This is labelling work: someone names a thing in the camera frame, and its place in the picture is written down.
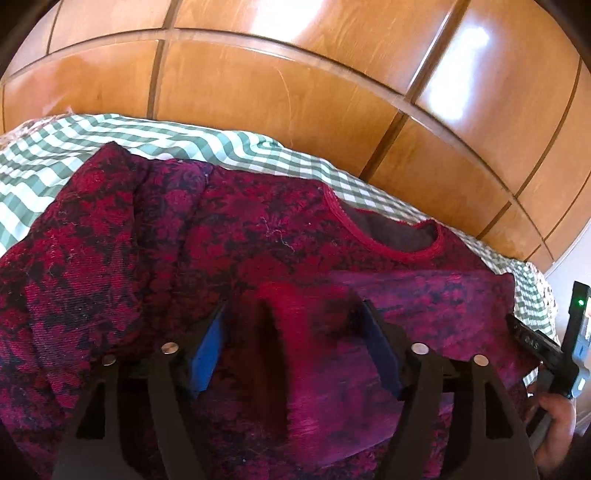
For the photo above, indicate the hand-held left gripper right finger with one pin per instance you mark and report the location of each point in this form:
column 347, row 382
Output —
column 384, row 362

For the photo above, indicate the person's right hand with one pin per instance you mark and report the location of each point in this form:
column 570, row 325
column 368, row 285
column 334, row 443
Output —
column 556, row 429

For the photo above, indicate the green white checkered bedsheet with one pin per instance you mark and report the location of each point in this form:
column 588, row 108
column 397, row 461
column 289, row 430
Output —
column 55, row 157

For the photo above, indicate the wooden panelled headboard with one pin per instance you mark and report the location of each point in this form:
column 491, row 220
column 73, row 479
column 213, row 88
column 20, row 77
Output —
column 286, row 78

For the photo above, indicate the red black knitted sweater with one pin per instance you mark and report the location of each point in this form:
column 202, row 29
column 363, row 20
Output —
column 277, row 240

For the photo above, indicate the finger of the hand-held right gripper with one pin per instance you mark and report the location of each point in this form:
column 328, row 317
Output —
column 531, row 339

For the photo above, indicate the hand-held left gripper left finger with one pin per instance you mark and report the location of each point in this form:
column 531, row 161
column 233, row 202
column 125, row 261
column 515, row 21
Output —
column 207, row 357

